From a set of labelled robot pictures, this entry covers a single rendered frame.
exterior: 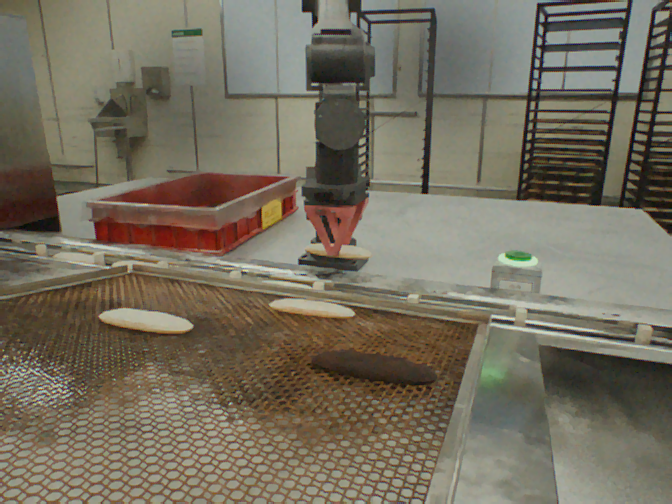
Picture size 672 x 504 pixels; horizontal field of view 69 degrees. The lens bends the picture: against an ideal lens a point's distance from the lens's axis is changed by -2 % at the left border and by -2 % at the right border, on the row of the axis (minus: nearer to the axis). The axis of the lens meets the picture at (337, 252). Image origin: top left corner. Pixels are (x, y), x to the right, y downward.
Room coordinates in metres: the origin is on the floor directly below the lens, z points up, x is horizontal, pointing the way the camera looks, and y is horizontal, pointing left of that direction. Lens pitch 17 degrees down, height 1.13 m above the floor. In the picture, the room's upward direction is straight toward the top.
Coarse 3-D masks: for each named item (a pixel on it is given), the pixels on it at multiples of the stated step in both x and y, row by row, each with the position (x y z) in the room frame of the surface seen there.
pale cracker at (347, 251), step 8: (304, 248) 0.67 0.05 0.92; (312, 248) 0.66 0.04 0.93; (320, 248) 0.66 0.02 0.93; (344, 248) 0.65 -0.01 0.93; (352, 248) 0.65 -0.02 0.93; (360, 248) 0.65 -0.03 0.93; (328, 256) 0.65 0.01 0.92; (344, 256) 0.64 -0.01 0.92; (352, 256) 0.64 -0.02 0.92; (360, 256) 0.64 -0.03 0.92; (368, 256) 0.64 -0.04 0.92
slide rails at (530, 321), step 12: (36, 252) 0.89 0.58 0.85; (48, 252) 0.88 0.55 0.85; (108, 264) 0.82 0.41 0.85; (228, 276) 0.75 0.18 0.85; (312, 288) 0.70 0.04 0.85; (492, 312) 0.61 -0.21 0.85; (528, 324) 0.58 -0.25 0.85; (540, 324) 0.57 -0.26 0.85; (552, 324) 0.57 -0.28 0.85; (564, 324) 0.57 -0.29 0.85; (576, 324) 0.57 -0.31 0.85; (612, 336) 0.54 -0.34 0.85; (624, 336) 0.54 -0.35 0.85; (660, 336) 0.54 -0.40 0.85
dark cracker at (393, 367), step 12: (312, 360) 0.35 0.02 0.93; (324, 360) 0.34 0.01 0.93; (336, 360) 0.34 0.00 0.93; (348, 360) 0.34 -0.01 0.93; (360, 360) 0.34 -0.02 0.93; (372, 360) 0.34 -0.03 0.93; (384, 360) 0.34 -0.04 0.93; (396, 360) 0.34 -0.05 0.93; (336, 372) 0.33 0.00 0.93; (348, 372) 0.33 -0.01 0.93; (360, 372) 0.33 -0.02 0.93; (372, 372) 0.32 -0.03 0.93; (384, 372) 0.32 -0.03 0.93; (396, 372) 0.32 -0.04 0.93; (408, 372) 0.32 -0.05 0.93; (420, 372) 0.32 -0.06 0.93; (432, 372) 0.33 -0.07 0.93
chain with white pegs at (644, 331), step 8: (40, 248) 0.86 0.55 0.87; (96, 256) 0.81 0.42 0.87; (96, 264) 0.81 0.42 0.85; (104, 264) 0.82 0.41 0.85; (160, 264) 0.76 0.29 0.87; (232, 272) 0.72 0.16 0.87; (240, 272) 0.72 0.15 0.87; (320, 288) 0.66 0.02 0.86; (416, 296) 0.62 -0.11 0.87; (520, 312) 0.57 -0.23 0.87; (520, 320) 0.57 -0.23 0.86; (640, 328) 0.52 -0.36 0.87; (648, 328) 0.52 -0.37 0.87; (640, 336) 0.52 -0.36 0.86; (648, 336) 0.52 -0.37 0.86
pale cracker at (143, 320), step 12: (108, 312) 0.43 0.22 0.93; (120, 312) 0.43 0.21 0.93; (132, 312) 0.43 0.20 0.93; (144, 312) 0.43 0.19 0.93; (156, 312) 0.43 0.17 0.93; (120, 324) 0.41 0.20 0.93; (132, 324) 0.41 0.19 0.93; (144, 324) 0.41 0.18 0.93; (156, 324) 0.41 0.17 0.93; (168, 324) 0.41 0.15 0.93; (180, 324) 0.41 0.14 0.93
